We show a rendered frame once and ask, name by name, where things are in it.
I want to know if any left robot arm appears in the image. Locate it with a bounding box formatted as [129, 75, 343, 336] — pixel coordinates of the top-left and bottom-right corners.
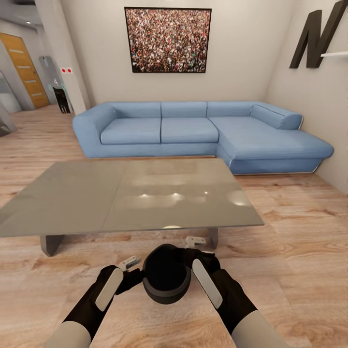
[42, 256, 147, 348]

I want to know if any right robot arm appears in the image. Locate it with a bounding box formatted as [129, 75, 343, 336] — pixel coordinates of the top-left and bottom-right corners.
[168, 236, 291, 348]

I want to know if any cauldron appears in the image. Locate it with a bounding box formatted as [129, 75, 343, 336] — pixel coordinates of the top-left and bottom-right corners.
[143, 244, 191, 305]

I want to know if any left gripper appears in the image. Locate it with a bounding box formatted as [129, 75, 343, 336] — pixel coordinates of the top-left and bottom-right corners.
[116, 268, 147, 295]

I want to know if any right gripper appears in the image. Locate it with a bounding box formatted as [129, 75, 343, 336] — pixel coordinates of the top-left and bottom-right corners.
[168, 247, 199, 267]

